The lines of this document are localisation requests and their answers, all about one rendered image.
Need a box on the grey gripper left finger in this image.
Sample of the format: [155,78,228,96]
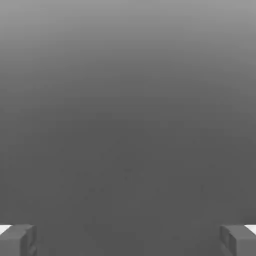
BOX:
[0,223,38,256]

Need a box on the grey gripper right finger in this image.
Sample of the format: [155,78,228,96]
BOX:
[219,224,256,256]

